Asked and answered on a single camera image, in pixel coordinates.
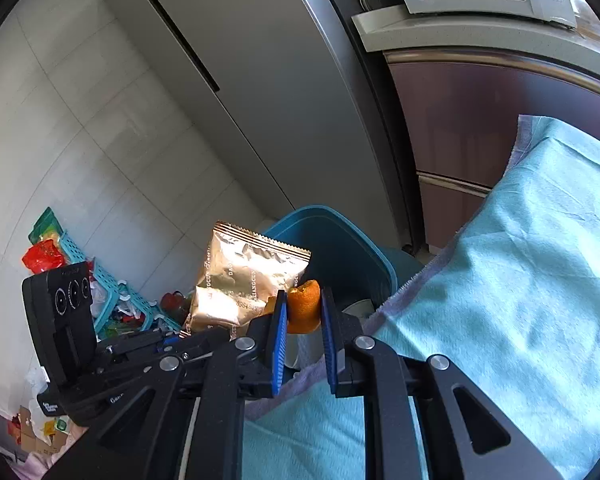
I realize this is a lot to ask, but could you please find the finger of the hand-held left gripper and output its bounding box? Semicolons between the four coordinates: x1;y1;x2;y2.
99;327;231;358
77;352;216;392

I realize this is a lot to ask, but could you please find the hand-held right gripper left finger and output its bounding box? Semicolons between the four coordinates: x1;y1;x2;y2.
42;289;288;480

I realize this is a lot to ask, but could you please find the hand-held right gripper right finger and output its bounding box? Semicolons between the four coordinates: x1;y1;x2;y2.
321;287;566;480

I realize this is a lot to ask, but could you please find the orange peel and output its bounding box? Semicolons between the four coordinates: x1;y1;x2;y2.
265;280;322;335

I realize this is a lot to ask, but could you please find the golden snack bag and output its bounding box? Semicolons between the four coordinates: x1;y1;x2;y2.
179;220;312;341

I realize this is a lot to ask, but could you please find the blue trash bin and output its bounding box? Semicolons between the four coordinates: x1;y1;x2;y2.
261;204;423;321

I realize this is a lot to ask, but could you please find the teal plastic basket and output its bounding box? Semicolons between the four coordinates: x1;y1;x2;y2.
60;230;163;336

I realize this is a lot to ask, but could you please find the red plastic bag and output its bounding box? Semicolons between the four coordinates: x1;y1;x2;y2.
21;240;67;275

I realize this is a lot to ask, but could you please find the green plastic packet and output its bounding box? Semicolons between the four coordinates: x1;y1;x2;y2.
28;207;63;243

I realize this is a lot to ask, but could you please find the colourful cardboard packaging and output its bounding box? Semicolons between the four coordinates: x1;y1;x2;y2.
7;405;71;457

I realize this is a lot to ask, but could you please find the teal cloth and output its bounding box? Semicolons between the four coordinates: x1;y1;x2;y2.
242;114;600;480

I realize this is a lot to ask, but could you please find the kitchen counter cabinet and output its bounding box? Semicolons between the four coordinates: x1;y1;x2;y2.
351;2;600;251

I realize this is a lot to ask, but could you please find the grey refrigerator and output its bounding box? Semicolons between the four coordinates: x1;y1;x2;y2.
97;0;421;256

